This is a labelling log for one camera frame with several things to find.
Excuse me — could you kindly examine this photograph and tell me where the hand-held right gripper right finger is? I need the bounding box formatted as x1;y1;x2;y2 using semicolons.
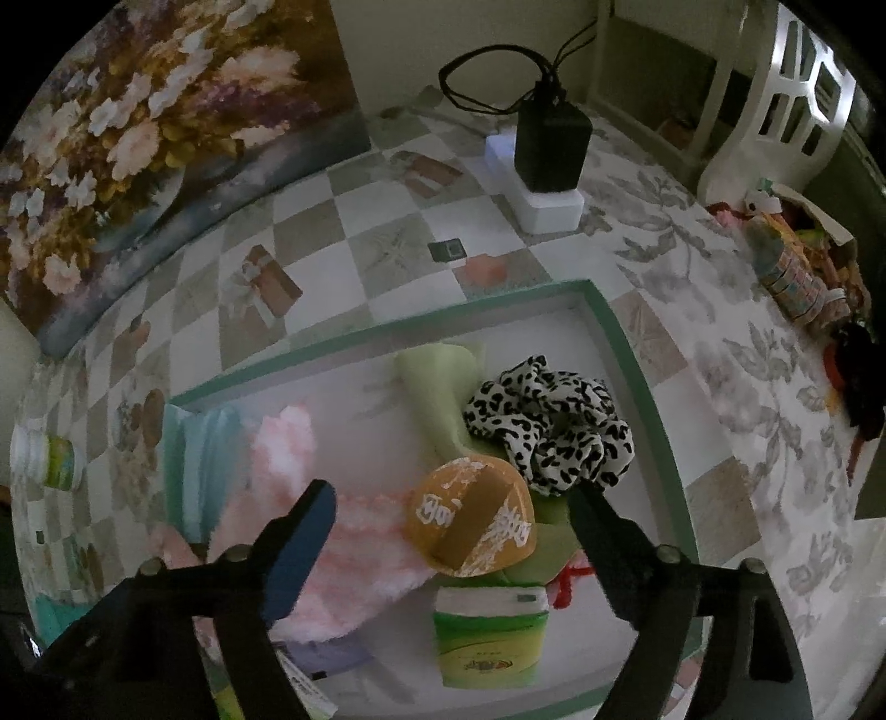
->
568;481;814;720

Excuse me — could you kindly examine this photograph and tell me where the blue face mask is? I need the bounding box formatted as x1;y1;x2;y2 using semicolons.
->
162;405;260;544

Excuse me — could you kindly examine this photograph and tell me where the leopard print scarf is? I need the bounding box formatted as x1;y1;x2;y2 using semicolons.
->
462;355;636;496

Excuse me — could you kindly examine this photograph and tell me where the white box with teal rim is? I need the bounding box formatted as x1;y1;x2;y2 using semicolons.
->
162;279;714;720

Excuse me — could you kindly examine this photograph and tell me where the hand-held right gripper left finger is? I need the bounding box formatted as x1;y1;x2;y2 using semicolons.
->
28;479;339;720

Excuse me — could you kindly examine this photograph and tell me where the colourful patterned bundle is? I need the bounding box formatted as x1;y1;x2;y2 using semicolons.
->
748;208;852;326

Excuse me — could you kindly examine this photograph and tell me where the lavender cloth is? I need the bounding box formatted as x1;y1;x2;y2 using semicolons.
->
284;633;371;683

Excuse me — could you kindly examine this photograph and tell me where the pile of dark cloth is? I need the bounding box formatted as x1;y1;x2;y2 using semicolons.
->
827;322;886;444

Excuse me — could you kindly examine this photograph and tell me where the floral still life painting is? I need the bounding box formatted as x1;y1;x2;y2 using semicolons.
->
0;0;371;357

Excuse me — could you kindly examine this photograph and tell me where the black charger adapter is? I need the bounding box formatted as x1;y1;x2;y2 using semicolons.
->
513;79;594;195

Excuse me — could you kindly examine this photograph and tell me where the white chair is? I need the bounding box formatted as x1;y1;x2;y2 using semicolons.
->
588;0;859;202

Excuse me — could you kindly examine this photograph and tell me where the pink and white fluffy cloth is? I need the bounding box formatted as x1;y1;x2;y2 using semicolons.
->
204;407;434;641

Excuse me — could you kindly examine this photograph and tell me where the light green cloth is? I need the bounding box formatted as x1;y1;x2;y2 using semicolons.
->
394;344;575;583

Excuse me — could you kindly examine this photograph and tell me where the white pill bottle green label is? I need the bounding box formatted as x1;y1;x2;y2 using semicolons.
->
10;425;87;494

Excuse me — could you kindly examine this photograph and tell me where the white power strip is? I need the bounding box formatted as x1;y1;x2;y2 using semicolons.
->
485;131;586;235

